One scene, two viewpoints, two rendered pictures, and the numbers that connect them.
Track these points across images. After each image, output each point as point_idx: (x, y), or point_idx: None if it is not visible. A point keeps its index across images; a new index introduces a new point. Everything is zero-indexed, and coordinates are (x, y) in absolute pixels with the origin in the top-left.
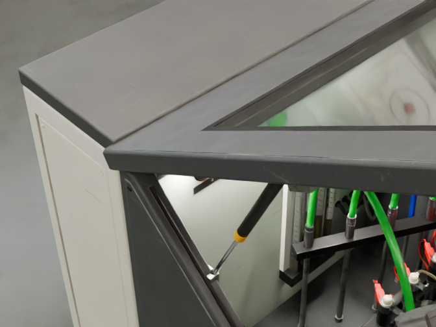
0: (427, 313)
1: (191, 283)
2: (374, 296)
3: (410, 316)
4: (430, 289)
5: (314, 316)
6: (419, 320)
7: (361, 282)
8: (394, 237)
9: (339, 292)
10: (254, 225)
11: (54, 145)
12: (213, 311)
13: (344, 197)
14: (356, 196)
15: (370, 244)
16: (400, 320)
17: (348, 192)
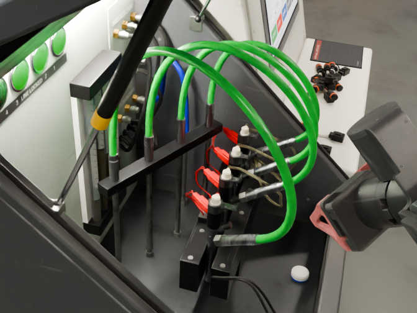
0: (394, 106)
1: (34, 223)
2: (170, 223)
3: (370, 121)
4: (233, 187)
5: (126, 260)
6: (395, 114)
7: (153, 217)
8: (246, 99)
9: (147, 225)
10: (125, 90)
11: None
12: (74, 249)
13: (120, 136)
14: (151, 110)
15: (145, 184)
16: (364, 128)
17: (122, 130)
